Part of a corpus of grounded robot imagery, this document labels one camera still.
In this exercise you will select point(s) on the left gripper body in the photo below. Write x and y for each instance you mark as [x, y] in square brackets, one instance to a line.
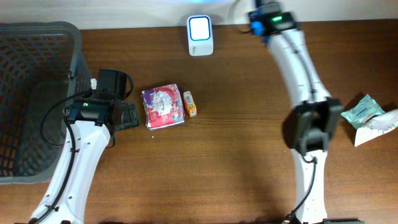
[129, 116]

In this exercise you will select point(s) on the red purple snack bag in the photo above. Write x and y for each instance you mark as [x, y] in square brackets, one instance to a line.
[163, 106]

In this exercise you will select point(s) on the small orange box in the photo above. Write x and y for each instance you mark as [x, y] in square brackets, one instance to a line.
[190, 105]

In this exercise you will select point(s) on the teal wet wipes pouch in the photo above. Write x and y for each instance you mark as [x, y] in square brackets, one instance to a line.
[366, 109]

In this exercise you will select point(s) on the white tube gold cap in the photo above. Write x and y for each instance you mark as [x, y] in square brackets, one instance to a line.
[375, 127]

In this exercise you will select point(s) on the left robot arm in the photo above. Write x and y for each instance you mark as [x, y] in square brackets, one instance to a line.
[92, 118]

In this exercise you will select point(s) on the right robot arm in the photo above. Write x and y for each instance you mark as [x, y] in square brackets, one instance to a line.
[311, 124]

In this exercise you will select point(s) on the white barcode scanner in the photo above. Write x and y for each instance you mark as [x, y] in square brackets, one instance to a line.
[200, 35]

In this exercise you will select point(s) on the grey plastic mesh basket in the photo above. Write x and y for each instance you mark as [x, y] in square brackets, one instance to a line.
[41, 64]

